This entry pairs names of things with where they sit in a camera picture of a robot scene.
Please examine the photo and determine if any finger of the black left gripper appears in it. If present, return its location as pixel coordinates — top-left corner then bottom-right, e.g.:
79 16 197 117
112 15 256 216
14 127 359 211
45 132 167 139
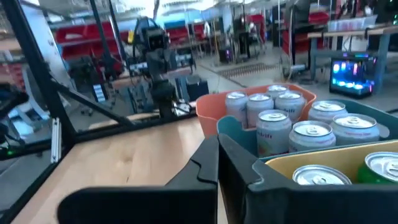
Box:
160 52 168 80
152 52 160 80

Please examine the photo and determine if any yellow plastic bin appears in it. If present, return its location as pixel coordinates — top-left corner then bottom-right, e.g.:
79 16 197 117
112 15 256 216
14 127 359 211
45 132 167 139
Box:
266 139 398 185

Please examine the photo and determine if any silver aluminium bar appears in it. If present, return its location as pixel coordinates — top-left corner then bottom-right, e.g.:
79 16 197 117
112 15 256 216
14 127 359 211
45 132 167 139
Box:
50 117 62 165

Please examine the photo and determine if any wooden workbench with blue legs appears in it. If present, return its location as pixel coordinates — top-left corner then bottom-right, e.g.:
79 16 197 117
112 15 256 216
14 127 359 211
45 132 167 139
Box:
307 24 398 94

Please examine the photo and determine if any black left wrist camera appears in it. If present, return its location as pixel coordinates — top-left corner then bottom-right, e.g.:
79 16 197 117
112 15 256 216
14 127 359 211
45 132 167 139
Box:
145 28 170 50

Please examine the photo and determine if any black aluminium table frame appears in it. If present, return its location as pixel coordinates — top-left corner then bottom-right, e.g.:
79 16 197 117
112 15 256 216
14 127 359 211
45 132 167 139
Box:
0 0 200 224

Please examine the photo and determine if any teal plastic bin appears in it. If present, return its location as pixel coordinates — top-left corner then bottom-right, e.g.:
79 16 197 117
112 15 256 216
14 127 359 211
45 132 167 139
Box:
216 98 398 162

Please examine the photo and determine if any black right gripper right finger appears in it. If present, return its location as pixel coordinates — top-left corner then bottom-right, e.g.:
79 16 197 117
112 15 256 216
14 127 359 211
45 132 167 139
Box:
218 133 398 224

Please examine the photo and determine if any orange plastic bin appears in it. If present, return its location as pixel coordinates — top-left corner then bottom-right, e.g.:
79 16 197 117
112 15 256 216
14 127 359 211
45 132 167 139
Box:
195 83 317 139

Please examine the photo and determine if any computer case with coloured lights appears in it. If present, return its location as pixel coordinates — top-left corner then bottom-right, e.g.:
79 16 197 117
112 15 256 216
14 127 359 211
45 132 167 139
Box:
328 57 376 100

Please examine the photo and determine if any red storage bin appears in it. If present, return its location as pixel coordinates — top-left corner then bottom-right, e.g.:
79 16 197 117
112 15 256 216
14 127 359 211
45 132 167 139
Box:
55 24 91 44
62 40 123 60

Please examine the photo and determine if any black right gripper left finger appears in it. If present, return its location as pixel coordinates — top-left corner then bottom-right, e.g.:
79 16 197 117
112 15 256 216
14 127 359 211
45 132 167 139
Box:
57 136 220 224

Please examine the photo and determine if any black floor box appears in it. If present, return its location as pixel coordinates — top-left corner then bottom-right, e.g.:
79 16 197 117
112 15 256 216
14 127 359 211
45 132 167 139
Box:
185 79 210 103

